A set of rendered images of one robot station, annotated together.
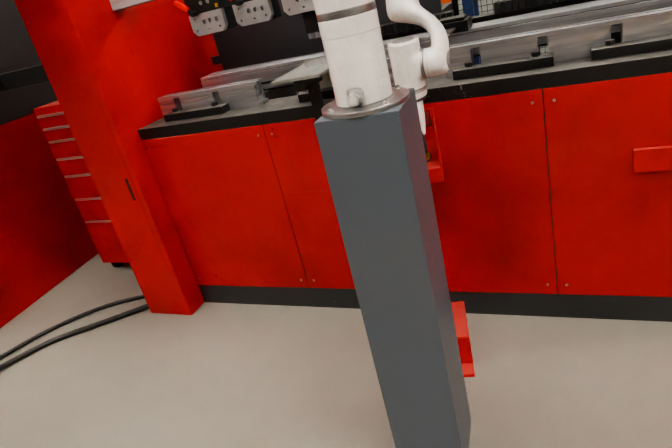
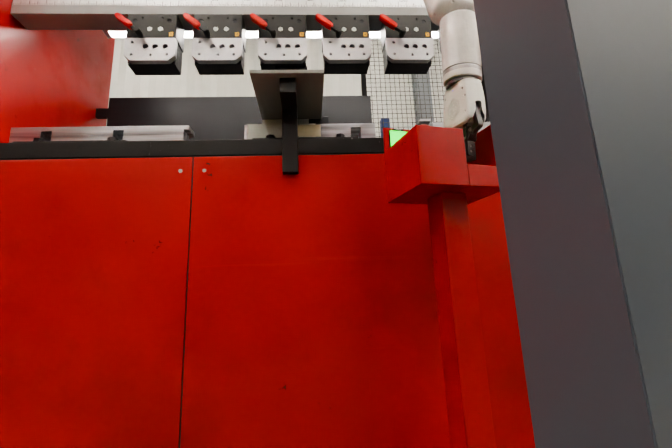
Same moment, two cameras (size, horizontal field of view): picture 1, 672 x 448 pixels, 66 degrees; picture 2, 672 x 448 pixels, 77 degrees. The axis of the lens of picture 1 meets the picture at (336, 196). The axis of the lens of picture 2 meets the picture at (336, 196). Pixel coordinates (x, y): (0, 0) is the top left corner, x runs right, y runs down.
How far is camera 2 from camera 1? 1.23 m
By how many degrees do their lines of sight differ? 47
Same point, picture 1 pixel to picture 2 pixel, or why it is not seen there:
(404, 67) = (468, 33)
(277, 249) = (136, 383)
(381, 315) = (657, 212)
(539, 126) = not seen: hidden behind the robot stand
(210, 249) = not seen: outside the picture
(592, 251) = not seen: hidden behind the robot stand
